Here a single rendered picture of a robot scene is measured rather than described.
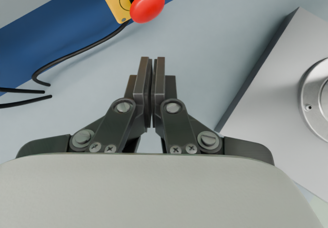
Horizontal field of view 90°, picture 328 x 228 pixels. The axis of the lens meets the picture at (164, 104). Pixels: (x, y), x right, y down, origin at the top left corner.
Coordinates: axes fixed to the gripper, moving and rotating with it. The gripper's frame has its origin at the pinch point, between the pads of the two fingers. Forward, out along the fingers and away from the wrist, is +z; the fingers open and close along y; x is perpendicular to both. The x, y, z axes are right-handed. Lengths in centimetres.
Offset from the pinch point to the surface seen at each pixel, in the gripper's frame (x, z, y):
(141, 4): 2.7, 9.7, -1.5
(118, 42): -9.7, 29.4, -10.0
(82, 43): -9.0, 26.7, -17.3
